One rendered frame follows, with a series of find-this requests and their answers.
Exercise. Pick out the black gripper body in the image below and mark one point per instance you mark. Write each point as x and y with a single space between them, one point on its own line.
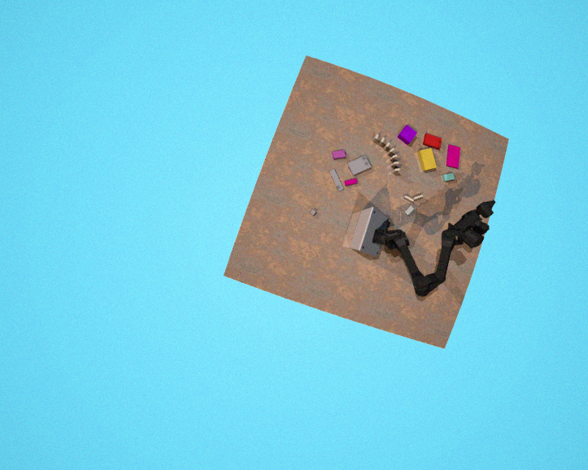
482 209

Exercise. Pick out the purple block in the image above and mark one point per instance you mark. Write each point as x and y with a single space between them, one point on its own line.
406 135

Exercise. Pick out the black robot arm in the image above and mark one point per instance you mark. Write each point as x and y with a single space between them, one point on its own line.
424 284

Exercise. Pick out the yellow rectangular block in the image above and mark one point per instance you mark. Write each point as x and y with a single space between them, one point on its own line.
427 160

